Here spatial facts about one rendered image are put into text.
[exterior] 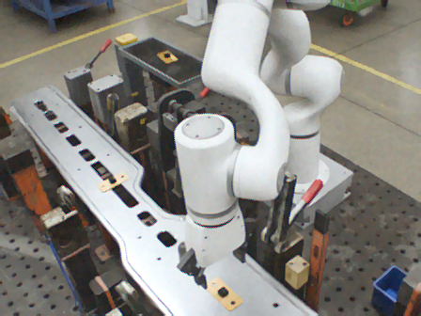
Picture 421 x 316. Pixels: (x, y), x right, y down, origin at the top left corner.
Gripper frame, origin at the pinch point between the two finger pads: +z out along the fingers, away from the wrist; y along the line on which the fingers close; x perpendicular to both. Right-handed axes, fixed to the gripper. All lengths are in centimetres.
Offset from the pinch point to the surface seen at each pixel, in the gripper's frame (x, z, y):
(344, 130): -111, 112, -183
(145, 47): -82, -7, -34
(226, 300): 2.0, 7.6, 1.0
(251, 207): -15.2, 8.4, -20.4
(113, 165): -53, 8, -3
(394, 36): -188, 115, -353
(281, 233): 1.9, -1.2, -13.6
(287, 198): 1.9, -9.6, -14.9
